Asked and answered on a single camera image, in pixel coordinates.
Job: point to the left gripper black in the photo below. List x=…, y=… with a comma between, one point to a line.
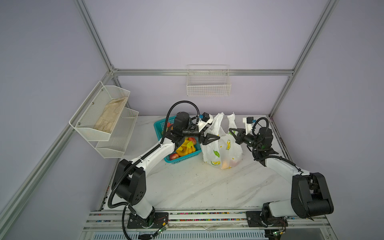
x=206, y=140

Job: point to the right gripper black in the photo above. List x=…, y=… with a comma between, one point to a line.
x=239, y=139

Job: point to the white plastic bag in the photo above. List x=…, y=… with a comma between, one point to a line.
x=224, y=153

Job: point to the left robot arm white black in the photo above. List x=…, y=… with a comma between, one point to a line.
x=129, y=185

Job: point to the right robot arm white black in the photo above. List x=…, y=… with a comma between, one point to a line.
x=310, y=196

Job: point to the red fake apple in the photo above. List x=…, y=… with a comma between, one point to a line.
x=174, y=156

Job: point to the yellow banana bunch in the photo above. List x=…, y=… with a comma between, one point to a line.
x=188, y=147

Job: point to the teal plastic basket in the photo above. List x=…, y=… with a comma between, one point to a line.
x=159, y=130

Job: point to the lower white mesh shelf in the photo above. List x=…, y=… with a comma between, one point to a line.
x=117, y=145

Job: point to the white mesh shelf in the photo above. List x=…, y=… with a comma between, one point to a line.
x=88, y=118
x=117, y=145

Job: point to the beige cloth in shelf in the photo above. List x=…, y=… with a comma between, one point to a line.
x=110, y=115

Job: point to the upper white mesh shelf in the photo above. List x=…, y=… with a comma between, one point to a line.
x=88, y=118

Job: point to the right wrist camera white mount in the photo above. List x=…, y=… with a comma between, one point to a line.
x=249, y=125

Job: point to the white wire wall basket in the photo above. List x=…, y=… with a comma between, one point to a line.
x=208, y=86

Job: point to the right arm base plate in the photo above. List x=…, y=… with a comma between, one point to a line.
x=263, y=220

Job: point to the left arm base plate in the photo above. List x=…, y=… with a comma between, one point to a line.
x=153, y=221

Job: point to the aluminium frame rail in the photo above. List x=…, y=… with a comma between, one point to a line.
x=218, y=72

